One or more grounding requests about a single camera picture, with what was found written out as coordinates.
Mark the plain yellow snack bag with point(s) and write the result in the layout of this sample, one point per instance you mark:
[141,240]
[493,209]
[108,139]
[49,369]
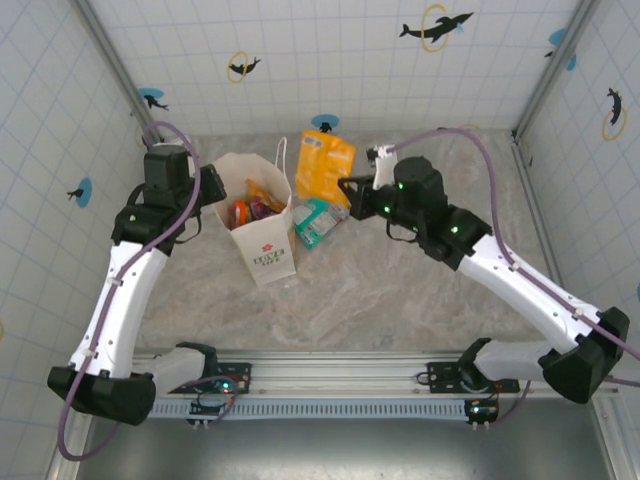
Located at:
[320,170]

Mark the teal snack packet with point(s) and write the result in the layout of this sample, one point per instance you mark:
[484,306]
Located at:
[315,222]

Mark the orange Fox's candy bag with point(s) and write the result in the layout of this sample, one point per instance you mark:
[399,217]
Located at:
[238,212]

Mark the orange snack bag green lettering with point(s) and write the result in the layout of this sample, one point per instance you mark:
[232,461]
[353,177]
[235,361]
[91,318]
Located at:
[267,195]

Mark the white paper bag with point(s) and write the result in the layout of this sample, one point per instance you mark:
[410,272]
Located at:
[265,250]

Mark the small black controller board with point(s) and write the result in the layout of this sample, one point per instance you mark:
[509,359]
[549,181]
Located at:
[480,411]
[200,410]

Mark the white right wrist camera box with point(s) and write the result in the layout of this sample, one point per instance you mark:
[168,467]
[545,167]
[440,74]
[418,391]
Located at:
[385,165]

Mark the aluminium side rail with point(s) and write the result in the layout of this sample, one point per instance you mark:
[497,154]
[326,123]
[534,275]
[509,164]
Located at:
[530,200]

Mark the aluminium frame post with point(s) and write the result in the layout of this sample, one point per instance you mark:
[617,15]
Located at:
[120,75]
[555,70]

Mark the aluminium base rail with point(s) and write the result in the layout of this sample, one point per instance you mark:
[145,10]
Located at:
[340,372]

